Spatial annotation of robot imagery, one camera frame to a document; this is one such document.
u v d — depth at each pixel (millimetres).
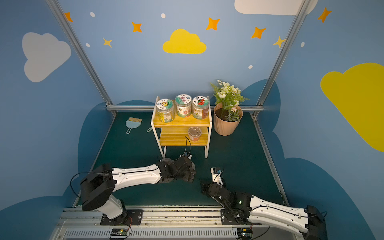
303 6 692
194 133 829
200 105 677
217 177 675
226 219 740
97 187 436
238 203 571
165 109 662
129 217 733
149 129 1111
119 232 718
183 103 689
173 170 642
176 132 880
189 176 751
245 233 730
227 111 1006
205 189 718
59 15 708
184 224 736
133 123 1148
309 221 466
